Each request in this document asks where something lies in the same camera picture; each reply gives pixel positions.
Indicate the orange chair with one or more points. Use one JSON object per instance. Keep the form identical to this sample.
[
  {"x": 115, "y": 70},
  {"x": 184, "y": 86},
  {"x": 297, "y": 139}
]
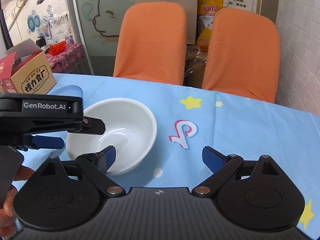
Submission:
[
  {"x": 150, "y": 42},
  {"x": 240, "y": 55}
]

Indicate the frosted glass partition cartoon sticker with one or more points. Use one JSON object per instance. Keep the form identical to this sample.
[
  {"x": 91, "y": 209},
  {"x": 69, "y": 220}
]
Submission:
[{"x": 100, "y": 42}]

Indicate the yellow snack bag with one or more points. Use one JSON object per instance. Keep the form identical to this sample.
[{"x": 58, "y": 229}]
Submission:
[{"x": 207, "y": 10}]

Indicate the white ceramic bowl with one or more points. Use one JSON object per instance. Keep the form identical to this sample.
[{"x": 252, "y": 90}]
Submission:
[{"x": 125, "y": 130}]

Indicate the clear plastic wrapped box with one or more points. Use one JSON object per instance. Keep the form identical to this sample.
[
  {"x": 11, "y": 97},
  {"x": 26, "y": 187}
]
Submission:
[{"x": 196, "y": 65}]

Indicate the red mesh bag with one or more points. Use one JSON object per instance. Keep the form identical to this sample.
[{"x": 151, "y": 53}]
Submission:
[{"x": 57, "y": 48}]

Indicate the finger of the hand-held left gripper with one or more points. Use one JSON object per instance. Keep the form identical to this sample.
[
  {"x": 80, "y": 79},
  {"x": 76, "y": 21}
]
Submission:
[
  {"x": 50, "y": 142},
  {"x": 96, "y": 126}
]

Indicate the black kettle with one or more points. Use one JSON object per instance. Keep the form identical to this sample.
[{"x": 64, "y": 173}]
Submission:
[{"x": 40, "y": 41}]

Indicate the blue plastic bowl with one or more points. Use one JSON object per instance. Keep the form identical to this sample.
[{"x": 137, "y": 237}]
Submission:
[{"x": 70, "y": 91}]

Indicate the person's left hand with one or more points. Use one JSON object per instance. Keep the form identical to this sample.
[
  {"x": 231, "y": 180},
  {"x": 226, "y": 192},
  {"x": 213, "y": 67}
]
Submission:
[{"x": 7, "y": 217}]

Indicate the purple floral covered table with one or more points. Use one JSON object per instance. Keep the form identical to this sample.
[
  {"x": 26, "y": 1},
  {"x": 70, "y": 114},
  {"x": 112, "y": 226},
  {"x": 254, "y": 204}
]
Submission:
[{"x": 67, "y": 60}]

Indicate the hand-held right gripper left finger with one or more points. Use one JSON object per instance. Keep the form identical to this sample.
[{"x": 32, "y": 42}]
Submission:
[{"x": 110, "y": 157}]

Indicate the red cracker box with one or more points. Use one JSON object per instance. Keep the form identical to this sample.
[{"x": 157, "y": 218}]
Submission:
[{"x": 32, "y": 80}]

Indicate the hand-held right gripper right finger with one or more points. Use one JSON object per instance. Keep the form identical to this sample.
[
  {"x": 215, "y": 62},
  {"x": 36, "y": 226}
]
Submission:
[{"x": 212, "y": 158}]

